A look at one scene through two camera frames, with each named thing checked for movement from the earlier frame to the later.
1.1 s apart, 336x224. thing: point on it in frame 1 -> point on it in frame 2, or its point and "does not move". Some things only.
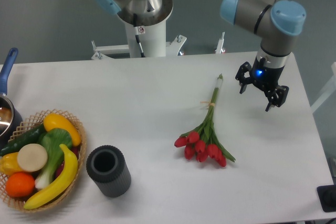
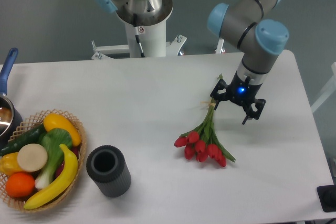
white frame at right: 330,90 does not move
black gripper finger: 243,81 -> 218,97
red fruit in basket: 75,149 does not move
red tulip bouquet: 203,144 does not move
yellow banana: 66,180 does not move
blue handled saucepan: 11,120 does not move
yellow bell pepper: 9,163 does not move
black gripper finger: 276,96 -> 250,114
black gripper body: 268,77 -> 242,93
